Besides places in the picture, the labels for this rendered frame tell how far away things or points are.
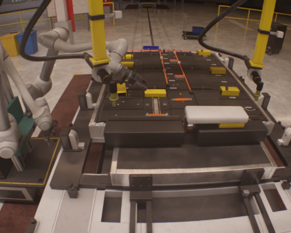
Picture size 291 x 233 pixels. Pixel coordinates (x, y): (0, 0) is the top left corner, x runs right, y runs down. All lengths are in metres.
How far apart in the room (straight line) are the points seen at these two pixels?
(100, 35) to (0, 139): 0.96
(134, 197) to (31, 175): 1.26
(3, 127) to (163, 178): 1.04
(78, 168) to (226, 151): 0.85
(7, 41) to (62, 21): 1.97
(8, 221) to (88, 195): 1.32
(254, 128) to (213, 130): 0.25
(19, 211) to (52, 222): 1.23
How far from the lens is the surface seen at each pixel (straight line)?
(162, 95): 1.62
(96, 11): 0.92
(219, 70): 2.13
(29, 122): 2.05
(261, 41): 1.28
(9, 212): 2.42
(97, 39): 0.94
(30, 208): 2.34
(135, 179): 1.05
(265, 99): 1.95
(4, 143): 1.51
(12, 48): 7.42
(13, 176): 2.23
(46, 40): 1.72
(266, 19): 1.26
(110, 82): 0.86
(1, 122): 1.48
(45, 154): 2.30
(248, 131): 1.25
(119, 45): 1.60
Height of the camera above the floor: 1.80
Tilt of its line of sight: 35 degrees down
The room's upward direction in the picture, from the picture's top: straight up
